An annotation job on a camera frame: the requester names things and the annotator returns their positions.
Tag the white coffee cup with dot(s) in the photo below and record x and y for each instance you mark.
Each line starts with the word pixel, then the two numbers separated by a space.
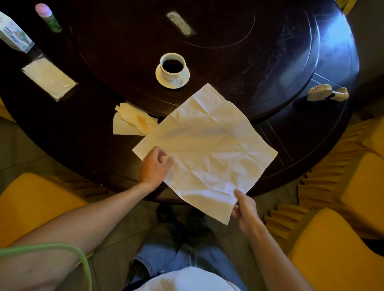
pixel 168 76

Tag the person's left forearm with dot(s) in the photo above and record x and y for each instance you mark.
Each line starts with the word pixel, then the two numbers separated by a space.
pixel 84 222

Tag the cream handheld fan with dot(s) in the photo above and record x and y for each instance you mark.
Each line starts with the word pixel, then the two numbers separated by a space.
pixel 319 93

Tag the colourful printed box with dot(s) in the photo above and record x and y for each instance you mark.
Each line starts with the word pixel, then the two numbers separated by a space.
pixel 15 34

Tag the black shoe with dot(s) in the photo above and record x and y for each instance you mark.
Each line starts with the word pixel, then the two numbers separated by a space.
pixel 168 216

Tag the person's right forearm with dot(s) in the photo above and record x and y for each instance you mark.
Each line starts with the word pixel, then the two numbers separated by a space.
pixel 276 263

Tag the person's left hand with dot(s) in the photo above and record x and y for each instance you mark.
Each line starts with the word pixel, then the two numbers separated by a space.
pixel 153 171

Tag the white tissue pack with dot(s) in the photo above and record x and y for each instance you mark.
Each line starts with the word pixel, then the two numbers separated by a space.
pixel 49 78

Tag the wooden stir stick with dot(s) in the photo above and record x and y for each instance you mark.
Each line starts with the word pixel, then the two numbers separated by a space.
pixel 143 123

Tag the white saucer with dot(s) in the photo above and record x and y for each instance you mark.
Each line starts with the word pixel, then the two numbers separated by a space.
pixel 163 82

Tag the dark wooden round table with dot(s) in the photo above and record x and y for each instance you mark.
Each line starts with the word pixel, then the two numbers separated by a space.
pixel 300 135

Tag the white shirt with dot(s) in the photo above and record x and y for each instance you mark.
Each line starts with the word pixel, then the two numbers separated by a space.
pixel 186 280

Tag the white cloth napkin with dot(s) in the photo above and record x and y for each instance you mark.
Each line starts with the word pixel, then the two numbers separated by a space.
pixel 210 144

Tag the person's right hand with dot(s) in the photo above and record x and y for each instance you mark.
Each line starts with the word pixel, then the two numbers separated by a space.
pixel 249 216

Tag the black tray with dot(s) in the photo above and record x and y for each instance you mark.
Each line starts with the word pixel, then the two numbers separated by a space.
pixel 36 58

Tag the folded cream paper tissue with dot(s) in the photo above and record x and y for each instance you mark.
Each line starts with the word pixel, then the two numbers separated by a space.
pixel 129 112

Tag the green bottle pink cap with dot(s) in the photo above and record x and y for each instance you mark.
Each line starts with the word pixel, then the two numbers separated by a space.
pixel 51 22

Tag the dark wooden turntable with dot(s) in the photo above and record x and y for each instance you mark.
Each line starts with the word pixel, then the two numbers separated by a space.
pixel 255 60

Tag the flat cream paper tissue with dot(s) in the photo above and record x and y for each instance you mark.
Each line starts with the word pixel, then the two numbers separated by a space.
pixel 121 129

